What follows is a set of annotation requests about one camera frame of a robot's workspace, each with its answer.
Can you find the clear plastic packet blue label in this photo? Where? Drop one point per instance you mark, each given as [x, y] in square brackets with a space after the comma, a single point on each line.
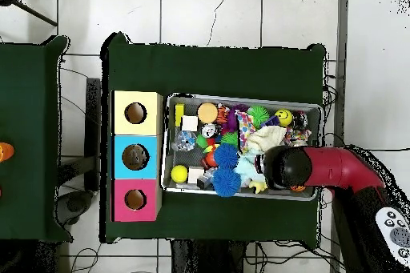
[186, 140]

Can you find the blue fuzzy toy with eyes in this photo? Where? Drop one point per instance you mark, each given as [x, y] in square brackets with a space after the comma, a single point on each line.
[226, 182]

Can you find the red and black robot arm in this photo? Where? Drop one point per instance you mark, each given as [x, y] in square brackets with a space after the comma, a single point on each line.
[339, 167]

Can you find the clear mesh bin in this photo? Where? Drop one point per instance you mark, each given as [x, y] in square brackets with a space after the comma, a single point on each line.
[168, 158]

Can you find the wooden box with three holes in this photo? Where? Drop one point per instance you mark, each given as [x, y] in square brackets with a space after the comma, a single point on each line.
[150, 158]

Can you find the purple spiky ball with eyes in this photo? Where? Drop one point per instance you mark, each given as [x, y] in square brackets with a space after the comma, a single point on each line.
[230, 119]

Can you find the polka dot cloth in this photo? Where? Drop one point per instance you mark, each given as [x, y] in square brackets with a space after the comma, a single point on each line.
[245, 126]

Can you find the plain yellow ball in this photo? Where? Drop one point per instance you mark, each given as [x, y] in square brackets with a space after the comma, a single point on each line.
[179, 174]

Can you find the mint green knitted cloth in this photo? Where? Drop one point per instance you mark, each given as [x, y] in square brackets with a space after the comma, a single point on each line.
[246, 165]

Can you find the green spiky ball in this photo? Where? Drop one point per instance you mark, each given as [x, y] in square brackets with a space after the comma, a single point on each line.
[259, 114]

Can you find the cream knitted cloth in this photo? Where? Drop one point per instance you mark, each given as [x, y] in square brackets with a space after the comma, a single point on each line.
[266, 138]

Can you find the yellow smiley ball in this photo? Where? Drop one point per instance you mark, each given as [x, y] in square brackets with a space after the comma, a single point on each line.
[284, 117]

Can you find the green cloth side table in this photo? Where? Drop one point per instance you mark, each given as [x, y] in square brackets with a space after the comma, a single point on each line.
[32, 106]

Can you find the small orange object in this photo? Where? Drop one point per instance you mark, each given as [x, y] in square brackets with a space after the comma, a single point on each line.
[5, 152]

